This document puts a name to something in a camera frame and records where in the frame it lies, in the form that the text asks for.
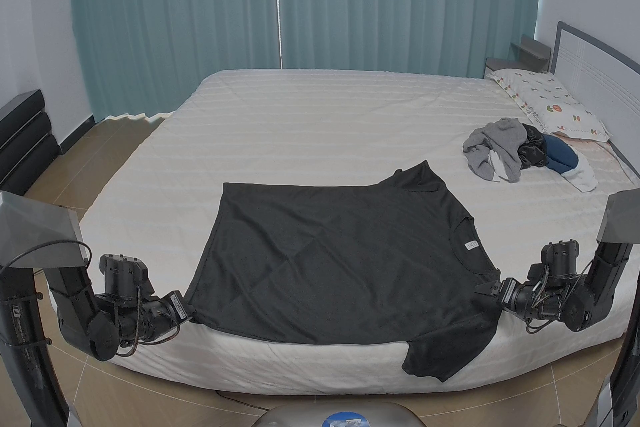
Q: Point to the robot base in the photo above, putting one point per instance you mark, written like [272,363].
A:
[340,416]

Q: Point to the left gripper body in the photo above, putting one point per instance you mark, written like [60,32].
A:
[174,310]

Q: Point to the black chest of drawers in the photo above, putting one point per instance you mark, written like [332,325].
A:
[25,135]

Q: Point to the black T-shirt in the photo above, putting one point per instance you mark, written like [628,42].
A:
[325,240]

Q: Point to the grey bedside table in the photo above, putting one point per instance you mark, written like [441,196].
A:
[531,48]

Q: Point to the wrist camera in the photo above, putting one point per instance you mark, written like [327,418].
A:
[561,259]
[122,276]

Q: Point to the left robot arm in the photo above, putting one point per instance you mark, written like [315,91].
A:
[75,305]

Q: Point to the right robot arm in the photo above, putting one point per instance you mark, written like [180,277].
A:
[600,285]

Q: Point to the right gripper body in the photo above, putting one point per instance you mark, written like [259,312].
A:
[515,296]

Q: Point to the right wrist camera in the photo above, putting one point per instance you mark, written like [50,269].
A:
[561,259]

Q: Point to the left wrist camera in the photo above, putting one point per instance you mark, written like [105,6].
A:
[122,276]

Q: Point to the bed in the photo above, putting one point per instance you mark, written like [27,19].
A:
[325,114]

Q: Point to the white printed pillow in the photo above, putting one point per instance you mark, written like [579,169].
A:
[545,97]

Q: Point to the pile of clothes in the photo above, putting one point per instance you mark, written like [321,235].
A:
[500,140]

